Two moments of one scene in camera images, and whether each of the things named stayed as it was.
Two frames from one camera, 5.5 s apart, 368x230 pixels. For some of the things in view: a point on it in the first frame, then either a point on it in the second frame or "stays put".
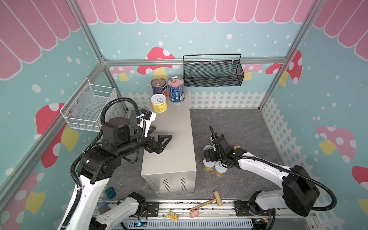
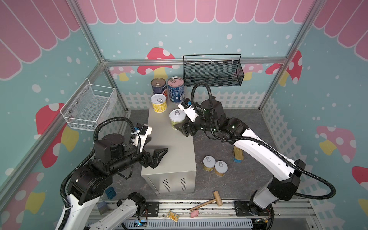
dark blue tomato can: [159, 86] stays put
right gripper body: [217, 141] to [191, 127]
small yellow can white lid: [159, 102] stays put
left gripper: [150, 147] to [145, 161]
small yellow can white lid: [219, 170] stays put
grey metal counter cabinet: [173, 171] stays put
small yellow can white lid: [207, 147] to [177, 116]
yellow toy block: [173, 216] stays put
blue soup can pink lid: [176, 89] stays put
